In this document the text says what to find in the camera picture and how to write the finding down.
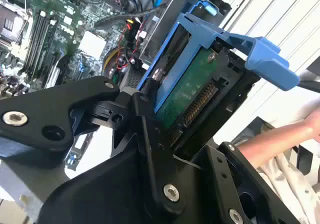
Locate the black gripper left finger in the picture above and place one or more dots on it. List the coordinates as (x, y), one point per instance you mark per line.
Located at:
(62, 101)

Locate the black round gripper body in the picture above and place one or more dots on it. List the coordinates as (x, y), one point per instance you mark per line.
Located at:
(105, 196)

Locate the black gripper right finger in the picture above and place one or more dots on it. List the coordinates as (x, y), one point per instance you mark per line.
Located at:
(222, 169)

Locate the person bare hand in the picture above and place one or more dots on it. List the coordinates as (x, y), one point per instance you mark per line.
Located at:
(313, 124)

